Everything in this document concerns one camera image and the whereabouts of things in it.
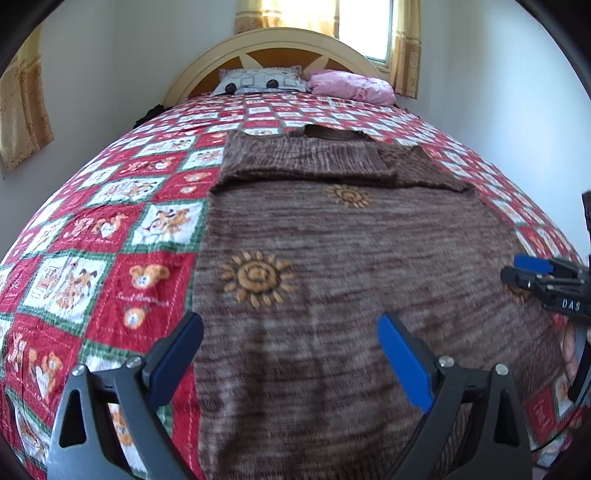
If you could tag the black cloth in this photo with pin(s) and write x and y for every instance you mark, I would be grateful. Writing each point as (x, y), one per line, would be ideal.
(147, 117)

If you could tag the red checkered printed bed sheet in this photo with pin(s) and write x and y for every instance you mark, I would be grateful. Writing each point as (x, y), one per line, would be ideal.
(92, 207)

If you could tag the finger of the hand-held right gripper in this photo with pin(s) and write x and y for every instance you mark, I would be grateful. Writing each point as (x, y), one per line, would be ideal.
(531, 263)
(517, 277)

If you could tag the brown knitted sweater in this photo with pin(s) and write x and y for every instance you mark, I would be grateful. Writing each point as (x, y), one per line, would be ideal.
(323, 277)

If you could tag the pink pillow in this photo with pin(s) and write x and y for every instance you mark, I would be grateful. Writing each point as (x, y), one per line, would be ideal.
(355, 85)

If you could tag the window behind headboard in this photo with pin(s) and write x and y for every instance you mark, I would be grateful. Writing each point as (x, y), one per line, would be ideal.
(364, 27)

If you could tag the yellow patterned curtain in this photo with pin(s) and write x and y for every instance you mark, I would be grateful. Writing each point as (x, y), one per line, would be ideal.
(23, 115)
(406, 46)
(277, 16)

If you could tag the person's right hand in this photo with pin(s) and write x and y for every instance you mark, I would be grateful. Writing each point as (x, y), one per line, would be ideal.
(569, 350)

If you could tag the cream arched bed headboard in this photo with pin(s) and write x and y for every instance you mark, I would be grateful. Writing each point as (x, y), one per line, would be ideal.
(277, 39)

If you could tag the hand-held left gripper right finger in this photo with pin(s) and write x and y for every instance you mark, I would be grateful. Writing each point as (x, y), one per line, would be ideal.
(406, 360)

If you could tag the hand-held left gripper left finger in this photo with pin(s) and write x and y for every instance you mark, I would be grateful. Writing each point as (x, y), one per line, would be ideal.
(178, 355)

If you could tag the white patterned pillow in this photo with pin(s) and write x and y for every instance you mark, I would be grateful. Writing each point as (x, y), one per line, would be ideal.
(258, 81)

